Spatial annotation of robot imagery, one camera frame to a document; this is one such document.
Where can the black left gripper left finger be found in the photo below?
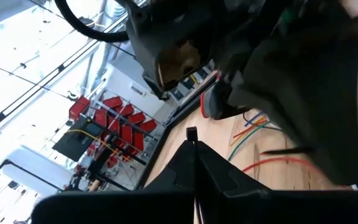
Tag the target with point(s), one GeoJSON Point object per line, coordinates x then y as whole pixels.
{"type": "Point", "coordinates": [120, 208]}

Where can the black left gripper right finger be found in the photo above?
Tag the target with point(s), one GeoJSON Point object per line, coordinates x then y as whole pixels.
{"type": "Point", "coordinates": [275, 208]}

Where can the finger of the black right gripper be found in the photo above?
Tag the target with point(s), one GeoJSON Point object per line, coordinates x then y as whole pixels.
{"type": "Point", "coordinates": [315, 93]}

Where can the red storage bin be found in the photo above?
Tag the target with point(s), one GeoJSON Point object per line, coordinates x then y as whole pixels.
{"type": "Point", "coordinates": [113, 125]}
{"type": "Point", "coordinates": [126, 134]}
{"type": "Point", "coordinates": [137, 118]}
{"type": "Point", "coordinates": [138, 142]}
{"type": "Point", "coordinates": [125, 110]}
{"type": "Point", "coordinates": [100, 117]}
{"type": "Point", "coordinates": [148, 126]}
{"type": "Point", "coordinates": [113, 102]}

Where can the black monitor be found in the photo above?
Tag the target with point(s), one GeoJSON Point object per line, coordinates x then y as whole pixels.
{"type": "Point", "coordinates": [73, 140]}

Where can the metal storage rack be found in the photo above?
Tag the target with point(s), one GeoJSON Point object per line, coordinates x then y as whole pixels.
{"type": "Point", "coordinates": [96, 102]}

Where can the red storage box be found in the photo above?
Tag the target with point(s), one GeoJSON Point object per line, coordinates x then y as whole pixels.
{"type": "Point", "coordinates": [79, 107]}

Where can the black aluminium table frame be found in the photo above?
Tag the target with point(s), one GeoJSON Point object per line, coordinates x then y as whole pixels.
{"type": "Point", "coordinates": [162, 137]}

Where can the black gantry frame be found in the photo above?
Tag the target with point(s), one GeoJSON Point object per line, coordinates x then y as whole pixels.
{"type": "Point", "coordinates": [36, 175]}

